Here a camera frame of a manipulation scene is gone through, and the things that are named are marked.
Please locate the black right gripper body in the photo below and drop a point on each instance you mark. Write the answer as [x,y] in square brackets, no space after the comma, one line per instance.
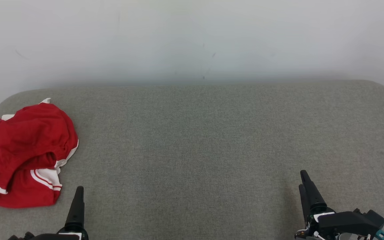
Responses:
[312,226]

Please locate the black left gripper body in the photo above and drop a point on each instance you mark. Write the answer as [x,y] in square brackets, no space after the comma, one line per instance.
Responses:
[68,236]

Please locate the red basketball shorts white trim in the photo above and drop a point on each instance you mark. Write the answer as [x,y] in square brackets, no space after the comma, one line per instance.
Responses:
[28,140]

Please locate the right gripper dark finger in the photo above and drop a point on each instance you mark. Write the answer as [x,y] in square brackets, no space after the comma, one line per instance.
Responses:
[313,196]
[306,206]

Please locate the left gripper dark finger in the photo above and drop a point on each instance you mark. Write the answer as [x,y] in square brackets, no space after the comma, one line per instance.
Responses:
[77,213]

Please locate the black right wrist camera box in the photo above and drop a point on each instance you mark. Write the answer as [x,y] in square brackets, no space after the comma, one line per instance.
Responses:
[352,221]

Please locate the grey fabric sofa seat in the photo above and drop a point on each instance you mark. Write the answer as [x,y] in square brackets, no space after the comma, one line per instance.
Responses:
[192,150]

